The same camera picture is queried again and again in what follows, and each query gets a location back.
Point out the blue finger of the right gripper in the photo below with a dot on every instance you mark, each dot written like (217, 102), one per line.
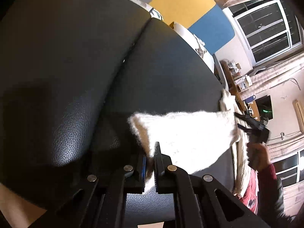
(246, 118)
(248, 131)

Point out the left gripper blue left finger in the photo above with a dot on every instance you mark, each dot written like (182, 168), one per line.
(140, 173)

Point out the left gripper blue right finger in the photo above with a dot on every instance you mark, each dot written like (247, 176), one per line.
(165, 179)

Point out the cream knit sweater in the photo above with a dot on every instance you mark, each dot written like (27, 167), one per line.
(196, 140)

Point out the red sleeved forearm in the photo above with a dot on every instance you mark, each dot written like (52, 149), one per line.
(271, 201)

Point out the person right hand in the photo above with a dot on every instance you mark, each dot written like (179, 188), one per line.
(259, 156)

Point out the blue bag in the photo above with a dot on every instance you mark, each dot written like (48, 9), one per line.
(250, 99)

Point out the black monitor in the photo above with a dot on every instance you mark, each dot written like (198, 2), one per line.
(264, 105)

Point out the right floral curtain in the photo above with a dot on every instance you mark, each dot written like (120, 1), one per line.
(280, 149)

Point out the wooden desk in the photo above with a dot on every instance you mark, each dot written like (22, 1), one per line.
(234, 91)

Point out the stack of boxes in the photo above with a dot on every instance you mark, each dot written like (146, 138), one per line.
(243, 83)

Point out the middle floral curtain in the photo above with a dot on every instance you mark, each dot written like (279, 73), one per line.
(277, 74)

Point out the red ruffled quilt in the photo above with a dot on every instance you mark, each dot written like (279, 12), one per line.
(250, 197)

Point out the white deer print pillow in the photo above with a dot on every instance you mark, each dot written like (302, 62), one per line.
(195, 43)

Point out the grey yellow blue sofa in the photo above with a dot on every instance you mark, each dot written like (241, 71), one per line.
(204, 18)

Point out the geometric pattern pillow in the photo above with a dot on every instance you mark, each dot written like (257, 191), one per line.
(152, 11)

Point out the wall air conditioner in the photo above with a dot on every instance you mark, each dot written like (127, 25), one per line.
(299, 114)

